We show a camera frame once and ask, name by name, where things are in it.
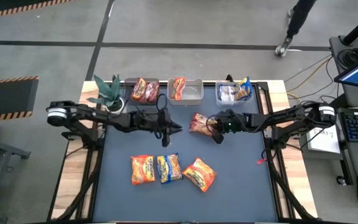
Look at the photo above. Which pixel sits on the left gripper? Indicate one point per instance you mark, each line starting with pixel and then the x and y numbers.
pixel 139 122

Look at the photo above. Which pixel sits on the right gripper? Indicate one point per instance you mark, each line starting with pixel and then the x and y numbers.
pixel 246 122

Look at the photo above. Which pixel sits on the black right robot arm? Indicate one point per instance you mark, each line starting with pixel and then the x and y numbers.
pixel 278 116

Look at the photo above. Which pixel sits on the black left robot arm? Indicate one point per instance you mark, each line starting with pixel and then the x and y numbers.
pixel 89 116

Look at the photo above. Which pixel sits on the clear plastic bin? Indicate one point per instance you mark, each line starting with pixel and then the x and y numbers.
pixel 228 104

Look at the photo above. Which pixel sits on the white plastic bin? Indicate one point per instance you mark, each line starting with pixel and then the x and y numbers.
pixel 194 93

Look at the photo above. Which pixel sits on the small red tag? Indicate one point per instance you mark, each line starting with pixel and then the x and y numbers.
pixel 259 160

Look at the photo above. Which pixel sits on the white plant pot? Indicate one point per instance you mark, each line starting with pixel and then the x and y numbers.
pixel 118 107

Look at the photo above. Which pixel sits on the dark smoked plastic bin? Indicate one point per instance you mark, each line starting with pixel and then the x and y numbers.
pixel 127 93

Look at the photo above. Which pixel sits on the green snake plant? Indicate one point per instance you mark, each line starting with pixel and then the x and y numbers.
pixel 107 93

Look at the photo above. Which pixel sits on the blue-grey table mat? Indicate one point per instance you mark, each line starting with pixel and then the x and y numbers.
pixel 179 205

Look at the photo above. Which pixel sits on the person's shoe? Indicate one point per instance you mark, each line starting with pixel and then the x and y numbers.
pixel 283 48

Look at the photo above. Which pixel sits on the white box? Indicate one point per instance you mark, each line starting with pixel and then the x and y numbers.
pixel 325 140

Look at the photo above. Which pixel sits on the black diagonal support beam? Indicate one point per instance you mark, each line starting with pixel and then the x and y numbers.
pixel 342 100

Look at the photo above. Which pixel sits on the black caster wheel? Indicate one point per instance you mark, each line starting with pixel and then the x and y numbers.
pixel 341 180

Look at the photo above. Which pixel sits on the grey desk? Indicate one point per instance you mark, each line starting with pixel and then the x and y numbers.
pixel 357 158

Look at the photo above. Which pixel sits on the black hazard-striped floor mat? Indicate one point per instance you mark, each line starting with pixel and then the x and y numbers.
pixel 5 3
pixel 8 98

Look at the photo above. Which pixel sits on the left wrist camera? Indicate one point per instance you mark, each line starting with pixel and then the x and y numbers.
pixel 157 124

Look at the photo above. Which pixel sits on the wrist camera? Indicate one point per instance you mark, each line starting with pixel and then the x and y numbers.
pixel 228 119
pixel 157 124

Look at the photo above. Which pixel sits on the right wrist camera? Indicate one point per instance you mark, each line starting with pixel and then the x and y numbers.
pixel 228 119

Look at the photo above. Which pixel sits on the black metal table frame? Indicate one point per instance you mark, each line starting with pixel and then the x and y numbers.
pixel 264 87

